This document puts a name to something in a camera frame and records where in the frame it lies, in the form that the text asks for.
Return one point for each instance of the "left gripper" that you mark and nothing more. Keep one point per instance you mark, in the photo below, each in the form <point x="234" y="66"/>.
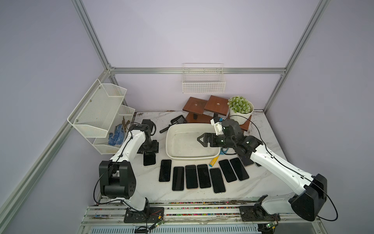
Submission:
<point x="155" y="148"/>

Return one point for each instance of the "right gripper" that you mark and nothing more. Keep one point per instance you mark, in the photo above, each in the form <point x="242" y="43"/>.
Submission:
<point x="212" y="136"/>

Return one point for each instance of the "white plastic storage box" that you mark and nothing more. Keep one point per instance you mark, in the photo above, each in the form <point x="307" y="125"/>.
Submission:
<point x="182" y="143"/>

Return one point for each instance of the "cream case phone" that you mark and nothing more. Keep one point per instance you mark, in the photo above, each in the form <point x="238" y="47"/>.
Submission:
<point x="165" y="171"/>

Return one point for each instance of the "pink case phone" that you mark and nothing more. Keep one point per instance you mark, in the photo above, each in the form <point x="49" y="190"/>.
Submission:
<point x="203" y="176"/>

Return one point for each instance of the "clear case phone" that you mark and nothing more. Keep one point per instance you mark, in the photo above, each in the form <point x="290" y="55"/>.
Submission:
<point x="191" y="177"/>

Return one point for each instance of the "white case phone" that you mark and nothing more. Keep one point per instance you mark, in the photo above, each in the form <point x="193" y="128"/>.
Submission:
<point x="178" y="178"/>
<point x="239" y="169"/>

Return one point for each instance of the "light blue case phone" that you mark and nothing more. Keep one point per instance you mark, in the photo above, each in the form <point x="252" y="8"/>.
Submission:
<point x="217" y="181"/>

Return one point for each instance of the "dark phone bottom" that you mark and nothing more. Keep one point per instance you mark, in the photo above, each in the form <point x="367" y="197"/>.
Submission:
<point x="246" y="161"/>

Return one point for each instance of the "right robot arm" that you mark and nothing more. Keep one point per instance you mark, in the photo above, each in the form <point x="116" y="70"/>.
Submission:
<point x="309" y="192"/>

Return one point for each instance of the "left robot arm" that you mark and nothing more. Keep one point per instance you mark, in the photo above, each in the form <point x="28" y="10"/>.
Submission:
<point x="117" y="179"/>

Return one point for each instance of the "blue yellow garden rake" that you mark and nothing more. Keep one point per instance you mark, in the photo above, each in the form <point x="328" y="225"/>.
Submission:
<point x="223" y="151"/>

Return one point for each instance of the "brown wooden tiered stand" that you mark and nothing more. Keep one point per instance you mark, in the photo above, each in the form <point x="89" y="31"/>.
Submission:
<point x="202" y="111"/>

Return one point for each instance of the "black plastic scoop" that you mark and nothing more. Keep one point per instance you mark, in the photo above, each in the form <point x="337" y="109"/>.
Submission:
<point x="178" y="120"/>

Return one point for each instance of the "blue cloth in shelf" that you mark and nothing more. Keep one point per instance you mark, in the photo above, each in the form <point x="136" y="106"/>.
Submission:
<point x="117" y="137"/>

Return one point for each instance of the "white pot green plant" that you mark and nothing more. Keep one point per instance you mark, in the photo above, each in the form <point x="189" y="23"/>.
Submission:
<point x="240" y="109"/>

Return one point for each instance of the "white mesh two-tier shelf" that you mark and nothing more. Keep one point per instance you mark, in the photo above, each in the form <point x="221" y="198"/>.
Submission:
<point x="98" y="113"/>

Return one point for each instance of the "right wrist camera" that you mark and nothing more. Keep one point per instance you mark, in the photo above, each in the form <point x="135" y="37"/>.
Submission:
<point x="216" y="122"/>

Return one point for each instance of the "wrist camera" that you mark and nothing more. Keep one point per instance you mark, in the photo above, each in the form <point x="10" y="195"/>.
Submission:
<point x="151" y="125"/>
<point x="216" y="122"/>

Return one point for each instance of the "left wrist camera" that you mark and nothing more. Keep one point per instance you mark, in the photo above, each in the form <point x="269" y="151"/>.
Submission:
<point x="151" y="125"/>

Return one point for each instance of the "white wire wall basket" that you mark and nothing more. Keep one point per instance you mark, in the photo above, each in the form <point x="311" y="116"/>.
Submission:
<point x="203" y="78"/>

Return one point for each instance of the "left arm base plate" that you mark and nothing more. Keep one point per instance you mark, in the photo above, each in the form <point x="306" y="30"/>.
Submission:
<point x="149" y="215"/>

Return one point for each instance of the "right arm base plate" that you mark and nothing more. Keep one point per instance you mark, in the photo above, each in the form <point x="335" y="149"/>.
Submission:
<point x="256" y="213"/>

